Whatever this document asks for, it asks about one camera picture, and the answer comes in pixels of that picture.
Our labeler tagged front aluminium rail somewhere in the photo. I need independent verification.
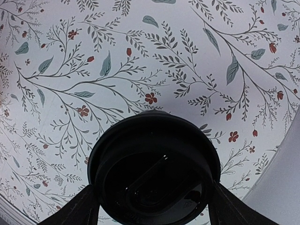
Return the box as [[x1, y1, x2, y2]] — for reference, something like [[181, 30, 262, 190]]
[[0, 195, 37, 225]]

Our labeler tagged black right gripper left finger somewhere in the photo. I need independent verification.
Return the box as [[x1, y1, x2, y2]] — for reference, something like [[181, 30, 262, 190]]
[[39, 185, 100, 225]]

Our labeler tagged floral patterned table mat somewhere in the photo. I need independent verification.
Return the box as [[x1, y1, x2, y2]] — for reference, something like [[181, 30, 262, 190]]
[[0, 0, 300, 223]]

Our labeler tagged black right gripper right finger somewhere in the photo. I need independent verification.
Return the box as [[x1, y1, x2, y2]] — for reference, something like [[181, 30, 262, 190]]
[[208, 181, 277, 225]]

